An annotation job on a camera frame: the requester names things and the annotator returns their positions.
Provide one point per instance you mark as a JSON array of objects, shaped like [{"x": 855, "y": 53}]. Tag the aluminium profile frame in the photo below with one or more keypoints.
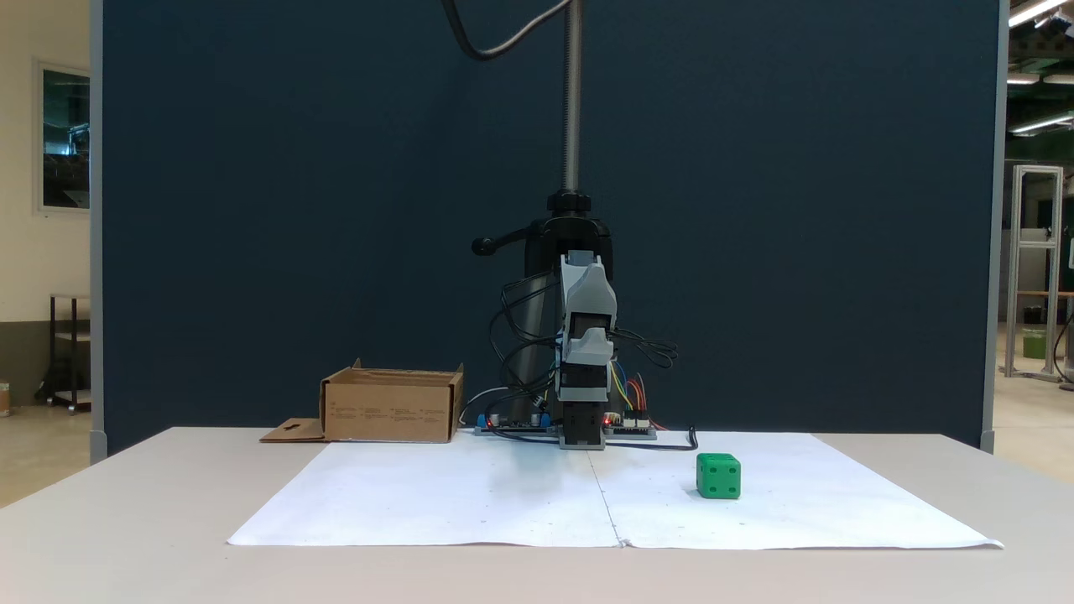
[{"x": 1017, "y": 268}]

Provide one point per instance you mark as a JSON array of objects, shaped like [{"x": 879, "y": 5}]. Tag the fluorescent ceiling light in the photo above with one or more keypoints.
[
  {"x": 1024, "y": 79},
  {"x": 1036, "y": 10},
  {"x": 1040, "y": 124}
]

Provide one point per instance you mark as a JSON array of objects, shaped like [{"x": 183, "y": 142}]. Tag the wide ribbed grey gripper finger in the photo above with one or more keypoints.
[{"x": 589, "y": 348}]

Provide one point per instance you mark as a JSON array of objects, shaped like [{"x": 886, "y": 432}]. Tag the brown cardboard box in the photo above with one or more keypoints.
[{"x": 386, "y": 411}]

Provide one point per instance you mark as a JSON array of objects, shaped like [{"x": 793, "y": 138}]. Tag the green die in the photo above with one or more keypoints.
[{"x": 718, "y": 478}]

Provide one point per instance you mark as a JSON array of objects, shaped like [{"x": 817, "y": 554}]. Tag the dark blue partition panel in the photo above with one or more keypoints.
[{"x": 252, "y": 210}]

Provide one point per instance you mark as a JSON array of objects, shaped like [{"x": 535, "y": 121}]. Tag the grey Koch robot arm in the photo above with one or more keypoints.
[{"x": 582, "y": 424}]

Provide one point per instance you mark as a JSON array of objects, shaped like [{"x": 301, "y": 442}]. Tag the dark shelf cart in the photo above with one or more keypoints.
[{"x": 71, "y": 335}]

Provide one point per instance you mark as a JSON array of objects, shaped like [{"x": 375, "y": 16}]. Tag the black tripod with metal pole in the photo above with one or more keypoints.
[{"x": 573, "y": 101}]

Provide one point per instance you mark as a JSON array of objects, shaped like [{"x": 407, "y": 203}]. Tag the wall window frame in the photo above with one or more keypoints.
[{"x": 65, "y": 138}]

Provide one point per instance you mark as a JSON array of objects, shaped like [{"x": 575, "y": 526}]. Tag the green bin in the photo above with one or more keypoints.
[{"x": 1034, "y": 345}]

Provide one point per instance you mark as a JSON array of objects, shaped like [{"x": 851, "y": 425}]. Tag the circuit board with blue parts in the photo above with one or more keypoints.
[{"x": 512, "y": 426}]

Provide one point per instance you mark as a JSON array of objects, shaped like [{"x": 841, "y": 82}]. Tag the white paper sheet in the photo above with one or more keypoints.
[
  {"x": 436, "y": 495},
  {"x": 822, "y": 503}
]

